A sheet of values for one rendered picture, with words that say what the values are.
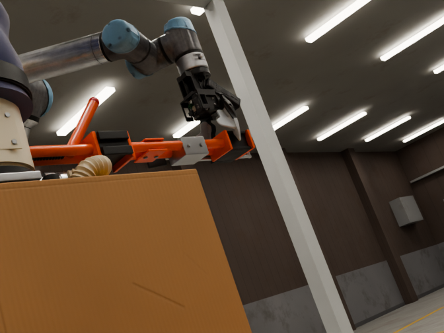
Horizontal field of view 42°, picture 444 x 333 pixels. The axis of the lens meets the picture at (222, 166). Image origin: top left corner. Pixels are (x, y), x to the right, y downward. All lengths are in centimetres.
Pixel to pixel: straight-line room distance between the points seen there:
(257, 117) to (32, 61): 283
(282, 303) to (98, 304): 1013
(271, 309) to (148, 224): 977
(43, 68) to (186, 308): 80
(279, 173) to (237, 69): 85
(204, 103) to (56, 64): 37
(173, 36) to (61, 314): 87
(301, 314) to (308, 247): 733
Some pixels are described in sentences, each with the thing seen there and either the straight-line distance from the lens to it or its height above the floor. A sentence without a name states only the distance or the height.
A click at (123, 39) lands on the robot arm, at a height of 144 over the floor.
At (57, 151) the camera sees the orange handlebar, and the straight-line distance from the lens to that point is 111.
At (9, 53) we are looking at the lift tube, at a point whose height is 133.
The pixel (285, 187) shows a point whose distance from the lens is 404.
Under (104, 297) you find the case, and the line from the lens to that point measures 84.
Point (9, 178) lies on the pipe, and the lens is 94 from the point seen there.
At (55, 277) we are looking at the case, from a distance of 82.
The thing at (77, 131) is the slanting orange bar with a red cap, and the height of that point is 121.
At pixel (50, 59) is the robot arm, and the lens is 149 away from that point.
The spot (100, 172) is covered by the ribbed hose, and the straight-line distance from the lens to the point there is 103.
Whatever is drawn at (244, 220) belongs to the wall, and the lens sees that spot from 1093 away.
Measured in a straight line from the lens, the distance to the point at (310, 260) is 398.
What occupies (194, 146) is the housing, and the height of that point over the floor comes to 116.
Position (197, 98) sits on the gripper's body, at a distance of 139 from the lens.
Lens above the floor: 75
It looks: 15 degrees up
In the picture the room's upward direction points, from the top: 20 degrees counter-clockwise
